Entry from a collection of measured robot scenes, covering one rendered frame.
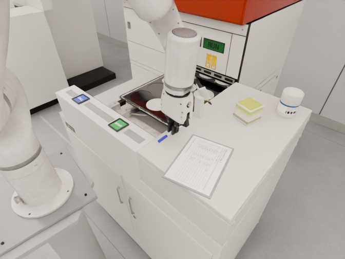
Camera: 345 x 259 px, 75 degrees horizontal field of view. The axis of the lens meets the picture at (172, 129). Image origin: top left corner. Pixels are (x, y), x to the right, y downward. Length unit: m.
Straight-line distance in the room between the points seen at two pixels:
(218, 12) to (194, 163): 0.64
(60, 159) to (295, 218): 1.55
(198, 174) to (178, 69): 0.30
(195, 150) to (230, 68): 0.53
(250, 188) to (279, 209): 1.22
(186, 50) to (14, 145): 0.49
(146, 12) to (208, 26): 0.65
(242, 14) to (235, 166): 0.58
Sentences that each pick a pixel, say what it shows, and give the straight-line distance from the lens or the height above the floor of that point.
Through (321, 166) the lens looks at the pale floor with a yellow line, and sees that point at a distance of 2.32.
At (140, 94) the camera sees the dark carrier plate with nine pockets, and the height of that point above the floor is 0.90.
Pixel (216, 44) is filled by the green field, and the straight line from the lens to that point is 1.13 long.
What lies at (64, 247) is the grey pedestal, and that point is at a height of 0.58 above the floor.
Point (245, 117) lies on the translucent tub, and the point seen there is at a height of 1.00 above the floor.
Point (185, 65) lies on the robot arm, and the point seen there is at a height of 1.24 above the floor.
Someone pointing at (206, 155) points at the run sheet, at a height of 0.97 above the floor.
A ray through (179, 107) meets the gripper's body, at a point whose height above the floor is 1.11.
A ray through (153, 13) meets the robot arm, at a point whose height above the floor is 1.37.
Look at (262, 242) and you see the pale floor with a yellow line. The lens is 1.71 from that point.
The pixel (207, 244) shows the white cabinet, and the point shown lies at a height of 0.76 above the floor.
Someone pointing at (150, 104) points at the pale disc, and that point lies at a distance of 1.05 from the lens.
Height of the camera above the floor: 1.48
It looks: 40 degrees down
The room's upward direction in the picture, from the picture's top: straight up
